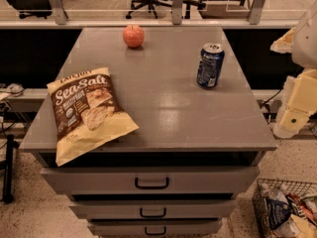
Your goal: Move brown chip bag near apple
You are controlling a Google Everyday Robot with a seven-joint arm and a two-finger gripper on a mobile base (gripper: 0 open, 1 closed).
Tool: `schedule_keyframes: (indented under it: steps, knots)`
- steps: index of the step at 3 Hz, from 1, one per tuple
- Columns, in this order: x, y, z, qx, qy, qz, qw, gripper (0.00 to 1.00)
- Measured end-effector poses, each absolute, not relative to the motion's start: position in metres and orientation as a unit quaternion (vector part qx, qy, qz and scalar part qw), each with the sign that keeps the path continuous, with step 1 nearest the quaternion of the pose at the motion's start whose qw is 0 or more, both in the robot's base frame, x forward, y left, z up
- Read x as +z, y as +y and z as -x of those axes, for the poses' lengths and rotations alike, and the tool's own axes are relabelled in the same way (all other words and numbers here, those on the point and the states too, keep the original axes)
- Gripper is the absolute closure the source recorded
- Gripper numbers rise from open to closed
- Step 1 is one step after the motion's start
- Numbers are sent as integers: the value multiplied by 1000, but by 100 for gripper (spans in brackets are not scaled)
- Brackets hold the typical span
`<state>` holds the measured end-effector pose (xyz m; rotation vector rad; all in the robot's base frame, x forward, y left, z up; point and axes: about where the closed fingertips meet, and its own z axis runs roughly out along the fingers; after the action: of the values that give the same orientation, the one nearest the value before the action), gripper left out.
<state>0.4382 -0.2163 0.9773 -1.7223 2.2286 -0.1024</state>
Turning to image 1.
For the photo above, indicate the red snack bag in basket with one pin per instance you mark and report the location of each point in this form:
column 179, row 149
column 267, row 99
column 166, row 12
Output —
column 299, row 208

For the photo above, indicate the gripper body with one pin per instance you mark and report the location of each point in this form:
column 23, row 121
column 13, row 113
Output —
column 306, row 44

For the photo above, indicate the middle drawer with black handle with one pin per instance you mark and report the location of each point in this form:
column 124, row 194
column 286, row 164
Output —
column 153, row 209

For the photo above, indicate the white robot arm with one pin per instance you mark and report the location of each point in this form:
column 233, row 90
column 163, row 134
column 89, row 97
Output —
column 301, row 41

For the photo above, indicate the drawer with black handle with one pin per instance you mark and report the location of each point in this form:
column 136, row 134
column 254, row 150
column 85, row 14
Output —
column 150, row 180
column 153, row 209
column 154, row 227

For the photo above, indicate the top drawer with black handle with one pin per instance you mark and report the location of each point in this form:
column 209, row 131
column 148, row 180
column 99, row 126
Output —
column 150, row 180

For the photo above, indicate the blue snack bag in basket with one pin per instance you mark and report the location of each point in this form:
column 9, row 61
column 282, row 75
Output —
column 278, row 212

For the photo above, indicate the black office chair centre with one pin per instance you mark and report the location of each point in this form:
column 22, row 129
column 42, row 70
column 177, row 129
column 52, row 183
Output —
column 150, row 4

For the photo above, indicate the red apple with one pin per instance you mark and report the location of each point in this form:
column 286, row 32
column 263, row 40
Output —
column 133, row 36

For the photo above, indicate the brown sea salt chip bag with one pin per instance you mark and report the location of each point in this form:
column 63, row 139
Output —
column 87, row 113

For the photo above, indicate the wire basket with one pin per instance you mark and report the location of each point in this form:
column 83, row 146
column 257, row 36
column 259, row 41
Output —
column 278, row 189

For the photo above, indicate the bottom drawer with black handle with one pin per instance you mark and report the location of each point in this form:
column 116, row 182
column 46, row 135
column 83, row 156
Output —
column 154, row 227

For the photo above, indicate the blue soda can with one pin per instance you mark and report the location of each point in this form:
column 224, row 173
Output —
column 212, row 56

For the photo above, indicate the yellow snack bag in basket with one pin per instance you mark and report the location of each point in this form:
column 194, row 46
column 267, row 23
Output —
column 304, row 229

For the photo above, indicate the black stand at left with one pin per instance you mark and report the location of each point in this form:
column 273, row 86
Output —
column 11, row 145

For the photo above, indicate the grey drawer cabinet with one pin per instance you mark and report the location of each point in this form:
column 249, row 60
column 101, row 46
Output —
column 180, row 123

